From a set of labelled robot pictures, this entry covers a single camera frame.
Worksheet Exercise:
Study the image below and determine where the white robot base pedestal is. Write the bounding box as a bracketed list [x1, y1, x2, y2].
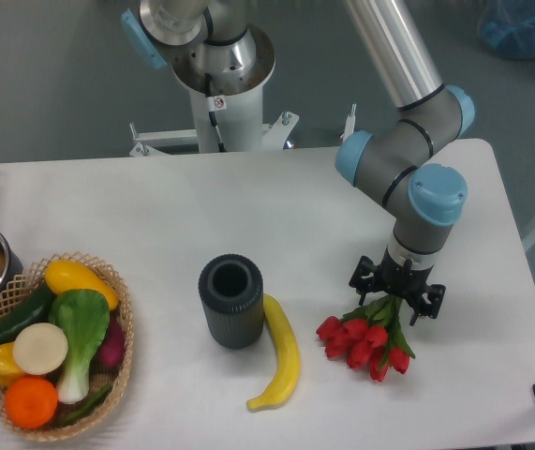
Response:
[129, 85, 300, 157]

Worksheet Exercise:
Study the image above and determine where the yellow banana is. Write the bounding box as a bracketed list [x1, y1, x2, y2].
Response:
[246, 294, 302, 412]

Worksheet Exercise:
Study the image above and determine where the green chili pepper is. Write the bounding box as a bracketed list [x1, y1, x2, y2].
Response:
[55, 383, 112, 428]

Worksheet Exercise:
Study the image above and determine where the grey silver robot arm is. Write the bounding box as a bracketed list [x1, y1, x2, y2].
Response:
[121, 1, 474, 318]

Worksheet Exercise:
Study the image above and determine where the dark grey ribbed vase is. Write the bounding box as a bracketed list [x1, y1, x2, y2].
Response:
[198, 254, 264, 350]

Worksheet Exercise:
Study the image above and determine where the green bok choy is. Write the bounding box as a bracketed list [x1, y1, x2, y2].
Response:
[49, 289, 110, 404]

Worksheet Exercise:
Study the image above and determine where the purple red sweet potato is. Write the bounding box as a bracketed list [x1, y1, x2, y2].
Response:
[96, 316, 126, 369]

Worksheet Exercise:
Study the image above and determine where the yellow bell pepper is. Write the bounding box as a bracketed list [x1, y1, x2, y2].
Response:
[0, 342, 26, 387]

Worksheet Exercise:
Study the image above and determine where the red tulip bouquet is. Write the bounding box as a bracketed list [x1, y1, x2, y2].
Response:
[316, 294, 415, 383]

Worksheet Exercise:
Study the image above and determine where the white round onion slice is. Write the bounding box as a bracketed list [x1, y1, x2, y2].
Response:
[13, 322, 68, 375]

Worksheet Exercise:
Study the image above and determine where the dark green cucumber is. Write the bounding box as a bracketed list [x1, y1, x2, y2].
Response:
[0, 282, 56, 345]

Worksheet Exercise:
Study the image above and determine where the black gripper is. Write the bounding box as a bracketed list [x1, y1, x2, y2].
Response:
[349, 256, 446, 326]

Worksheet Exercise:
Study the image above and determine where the orange fruit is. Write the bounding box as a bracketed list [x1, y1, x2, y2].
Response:
[4, 376, 58, 429]

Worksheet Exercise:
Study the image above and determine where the yellow squash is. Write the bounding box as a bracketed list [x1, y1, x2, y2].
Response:
[44, 260, 119, 311]

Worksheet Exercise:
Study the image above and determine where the woven wicker basket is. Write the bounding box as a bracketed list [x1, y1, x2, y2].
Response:
[0, 253, 134, 442]

